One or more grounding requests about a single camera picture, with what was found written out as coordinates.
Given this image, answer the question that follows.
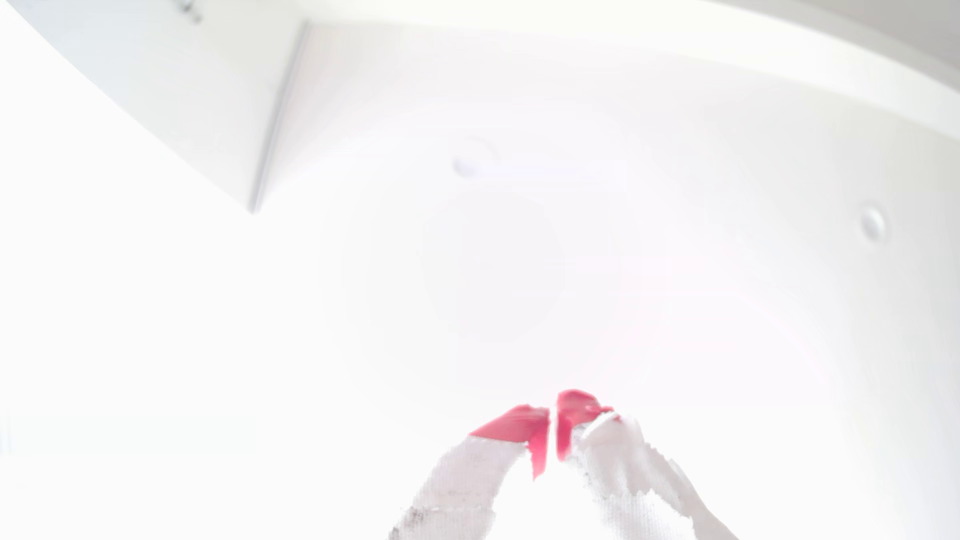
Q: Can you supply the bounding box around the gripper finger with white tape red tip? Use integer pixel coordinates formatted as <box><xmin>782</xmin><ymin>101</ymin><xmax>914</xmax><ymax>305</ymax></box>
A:
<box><xmin>556</xmin><ymin>389</ymin><xmax>741</xmax><ymax>540</ymax></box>
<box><xmin>388</xmin><ymin>405</ymin><xmax>552</xmax><ymax>540</ymax></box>

